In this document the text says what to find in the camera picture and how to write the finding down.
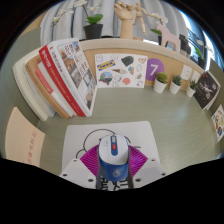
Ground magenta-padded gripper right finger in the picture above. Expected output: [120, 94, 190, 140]
[128, 145, 167, 189]

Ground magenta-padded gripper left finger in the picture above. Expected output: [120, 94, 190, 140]
[59, 144, 101, 190]

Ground blue and white computer mouse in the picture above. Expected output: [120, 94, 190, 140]
[97, 133, 130, 183]

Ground white mouse pad with drawing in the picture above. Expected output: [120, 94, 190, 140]
[61, 120, 160, 192]

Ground beige card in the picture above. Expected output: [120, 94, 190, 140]
[4, 106, 46, 168]

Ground colourful sticker sheet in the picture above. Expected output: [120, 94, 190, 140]
[211, 104, 224, 143]

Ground small plant in white pot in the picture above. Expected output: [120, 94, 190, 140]
[153, 71, 169, 94]
[185, 79, 199, 98]
[168, 74, 183, 95]

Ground tan book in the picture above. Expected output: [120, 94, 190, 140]
[24, 53, 73, 120]

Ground white sticker sheet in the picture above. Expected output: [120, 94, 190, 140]
[94, 53, 149, 89]

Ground black cover book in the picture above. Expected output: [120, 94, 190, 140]
[192, 70, 222, 111]

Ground red-spined photo cover book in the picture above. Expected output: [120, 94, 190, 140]
[38, 37, 98, 118]

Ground white book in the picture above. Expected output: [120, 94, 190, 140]
[12, 54, 56, 122]

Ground purple round number sign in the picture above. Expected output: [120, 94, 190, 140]
[145, 57, 165, 82]

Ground green felt desk partition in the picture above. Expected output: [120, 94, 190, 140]
[0, 28, 43, 158]

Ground white orchid in dark pot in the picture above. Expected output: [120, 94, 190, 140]
[194, 39, 214, 69]

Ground black horse figure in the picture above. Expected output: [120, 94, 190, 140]
[178, 33, 193, 56]

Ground pink horse figure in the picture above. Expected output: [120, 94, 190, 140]
[155, 23, 181, 54]

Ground white orchid in black pot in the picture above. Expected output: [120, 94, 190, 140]
[49, 0, 104, 40]

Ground window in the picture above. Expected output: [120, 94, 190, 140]
[179, 9, 218, 68]

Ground wooden hand model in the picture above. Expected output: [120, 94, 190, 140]
[113, 0, 137, 40]

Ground white orchid flowers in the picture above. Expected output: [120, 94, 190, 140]
[149, 12, 169, 36]

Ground grey curtain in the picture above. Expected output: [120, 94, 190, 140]
[39, 0, 183, 48]

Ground wooden mannequin figure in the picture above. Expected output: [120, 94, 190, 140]
[132, 2, 158, 36]

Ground white wall outlet plate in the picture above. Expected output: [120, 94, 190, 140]
[190, 70, 203, 84]
[179, 64, 194, 81]

